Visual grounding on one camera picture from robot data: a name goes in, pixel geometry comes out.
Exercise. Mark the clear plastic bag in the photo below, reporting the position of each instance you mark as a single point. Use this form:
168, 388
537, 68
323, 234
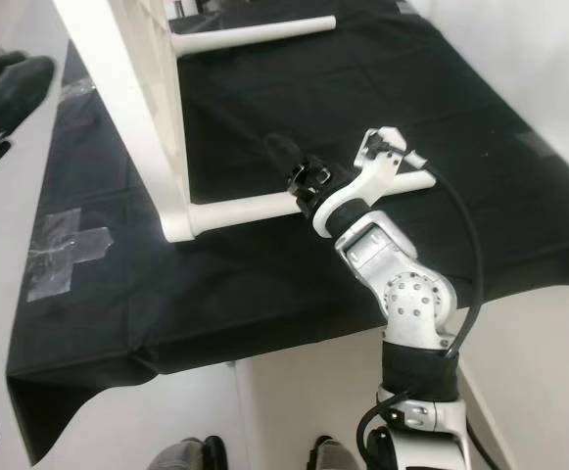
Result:
75, 86
64, 250

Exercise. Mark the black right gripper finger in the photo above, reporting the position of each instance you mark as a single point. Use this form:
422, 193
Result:
282, 152

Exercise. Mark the grey robot foot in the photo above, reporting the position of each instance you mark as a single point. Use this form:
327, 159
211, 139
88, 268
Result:
186, 455
338, 455

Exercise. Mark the grey left robot foot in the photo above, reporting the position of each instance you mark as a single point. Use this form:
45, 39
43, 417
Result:
186, 455

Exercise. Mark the grey tape patch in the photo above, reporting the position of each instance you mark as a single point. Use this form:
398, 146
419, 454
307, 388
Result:
406, 5
536, 144

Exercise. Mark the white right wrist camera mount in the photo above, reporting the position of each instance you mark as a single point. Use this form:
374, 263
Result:
357, 191

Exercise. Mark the white plastic table top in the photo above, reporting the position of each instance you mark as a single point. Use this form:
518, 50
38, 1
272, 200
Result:
118, 98

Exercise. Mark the grey right robot foot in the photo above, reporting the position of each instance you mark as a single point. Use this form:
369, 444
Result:
338, 455

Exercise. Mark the black tablecloth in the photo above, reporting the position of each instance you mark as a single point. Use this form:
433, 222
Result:
323, 98

